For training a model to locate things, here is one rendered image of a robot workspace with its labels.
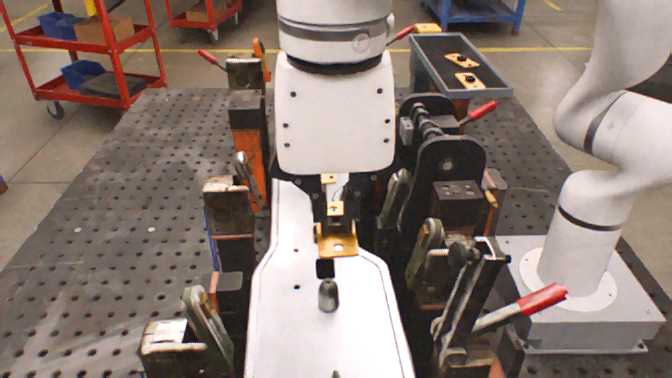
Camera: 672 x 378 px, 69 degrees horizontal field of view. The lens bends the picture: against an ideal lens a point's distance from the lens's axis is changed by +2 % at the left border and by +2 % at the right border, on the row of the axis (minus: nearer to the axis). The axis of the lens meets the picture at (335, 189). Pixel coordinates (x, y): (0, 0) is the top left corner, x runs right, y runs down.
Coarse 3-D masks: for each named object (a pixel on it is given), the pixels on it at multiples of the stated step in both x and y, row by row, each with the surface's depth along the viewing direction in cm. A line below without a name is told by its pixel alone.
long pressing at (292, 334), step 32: (288, 192) 96; (288, 224) 88; (288, 256) 81; (256, 288) 75; (288, 288) 75; (352, 288) 75; (384, 288) 75; (256, 320) 70; (288, 320) 70; (320, 320) 70; (352, 320) 70; (384, 320) 70; (256, 352) 65; (288, 352) 65; (320, 352) 65; (352, 352) 65; (384, 352) 65
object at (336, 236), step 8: (328, 208) 50; (336, 208) 51; (328, 216) 48; (336, 216) 48; (328, 224) 47; (336, 224) 47; (344, 224) 47; (320, 232) 47; (328, 232) 47; (336, 232) 47; (344, 232) 47; (320, 240) 46; (328, 240) 46; (336, 240) 46; (344, 240) 46; (352, 240) 46; (320, 248) 45; (328, 248) 45; (344, 248) 45; (352, 248) 45; (320, 256) 44; (328, 256) 44; (336, 256) 44; (344, 256) 44; (352, 256) 44
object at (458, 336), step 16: (480, 240) 52; (448, 256) 52; (464, 256) 50; (480, 256) 51; (496, 256) 50; (464, 272) 54; (480, 272) 50; (496, 272) 50; (464, 288) 56; (480, 288) 52; (448, 304) 58; (464, 304) 53; (480, 304) 53; (448, 320) 59; (464, 320) 55; (448, 336) 57; (464, 336) 56
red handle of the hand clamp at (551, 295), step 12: (552, 288) 55; (564, 288) 55; (516, 300) 57; (528, 300) 56; (540, 300) 55; (552, 300) 55; (564, 300) 55; (492, 312) 58; (504, 312) 57; (516, 312) 56; (528, 312) 56; (480, 324) 58; (492, 324) 57; (504, 324) 57; (444, 336) 59
